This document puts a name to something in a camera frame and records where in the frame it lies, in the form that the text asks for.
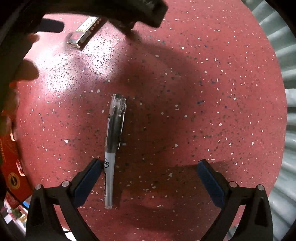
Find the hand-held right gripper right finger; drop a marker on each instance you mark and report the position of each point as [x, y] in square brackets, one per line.
[210, 183]

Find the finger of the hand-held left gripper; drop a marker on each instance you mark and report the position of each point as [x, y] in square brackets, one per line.
[50, 25]

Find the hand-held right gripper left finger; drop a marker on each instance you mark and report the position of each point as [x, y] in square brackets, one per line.
[89, 179]

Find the dark foil packet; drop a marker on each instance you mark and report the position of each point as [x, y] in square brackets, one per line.
[84, 32]

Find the white pen with clear cap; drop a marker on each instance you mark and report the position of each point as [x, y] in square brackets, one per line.
[112, 148]

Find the red cardboard box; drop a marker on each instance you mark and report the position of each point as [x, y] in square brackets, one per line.
[11, 166]

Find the person's left hand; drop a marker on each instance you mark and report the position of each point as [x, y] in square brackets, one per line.
[26, 69]

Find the clutter of colourful packets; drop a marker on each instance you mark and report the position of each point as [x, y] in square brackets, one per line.
[16, 212]

